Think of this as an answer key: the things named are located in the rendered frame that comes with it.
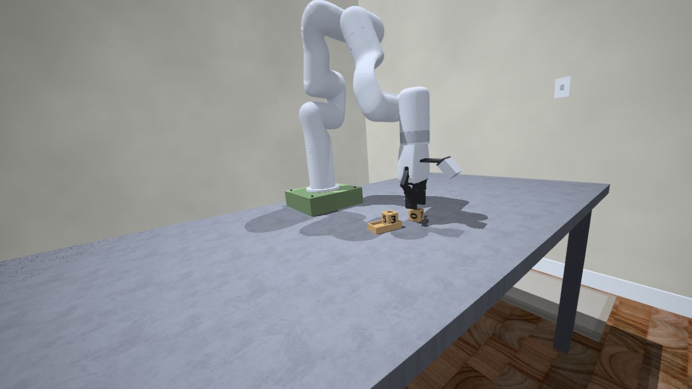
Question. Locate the tan wooden number cube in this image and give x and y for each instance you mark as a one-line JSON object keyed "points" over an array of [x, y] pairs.
{"points": [[389, 217], [416, 215]]}

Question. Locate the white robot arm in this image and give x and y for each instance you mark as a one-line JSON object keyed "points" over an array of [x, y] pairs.
{"points": [[363, 32]]}

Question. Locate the tan wooden tray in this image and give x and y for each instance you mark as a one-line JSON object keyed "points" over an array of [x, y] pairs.
{"points": [[378, 227]]}

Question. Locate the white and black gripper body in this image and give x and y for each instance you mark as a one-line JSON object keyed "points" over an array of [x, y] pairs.
{"points": [[410, 155]]}

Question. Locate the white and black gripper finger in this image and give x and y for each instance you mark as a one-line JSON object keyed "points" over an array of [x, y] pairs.
{"points": [[410, 196], [420, 187]]}

